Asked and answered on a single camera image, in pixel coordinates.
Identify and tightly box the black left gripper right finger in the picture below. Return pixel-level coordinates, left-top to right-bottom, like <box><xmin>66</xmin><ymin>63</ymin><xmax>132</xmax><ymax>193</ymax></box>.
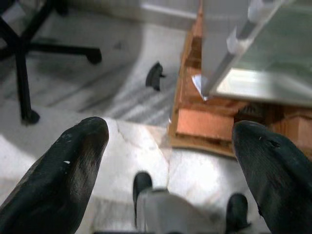
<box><xmin>232</xmin><ymin>121</ymin><xmax>312</xmax><ymax>234</ymax></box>

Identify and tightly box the black robot foot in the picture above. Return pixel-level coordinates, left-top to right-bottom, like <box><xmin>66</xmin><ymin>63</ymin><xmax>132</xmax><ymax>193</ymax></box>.
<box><xmin>132</xmin><ymin>171</ymin><xmax>154</xmax><ymax>229</ymax></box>
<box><xmin>225</xmin><ymin>193</ymin><xmax>252</xmax><ymax>234</ymax></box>

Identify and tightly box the black office chair base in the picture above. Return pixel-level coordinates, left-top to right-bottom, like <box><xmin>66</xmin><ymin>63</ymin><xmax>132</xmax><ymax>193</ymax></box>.
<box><xmin>0</xmin><ymin>0</ymin><xmax>103</xmax><ymax>125</ymax></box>

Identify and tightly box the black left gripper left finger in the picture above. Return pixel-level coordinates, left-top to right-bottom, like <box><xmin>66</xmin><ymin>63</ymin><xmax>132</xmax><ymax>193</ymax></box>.
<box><xmin>0</xmin><ymin>116</ymin><xmax>110</xmax><ymax>234</ymax></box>

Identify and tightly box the brown wooden fridge stand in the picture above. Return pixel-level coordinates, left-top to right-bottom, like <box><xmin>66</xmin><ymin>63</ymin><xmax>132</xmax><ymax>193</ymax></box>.
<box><xmin>167</xmin><ymin>0</ymin><xmax>312</xmax><ymax>160</ymax></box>

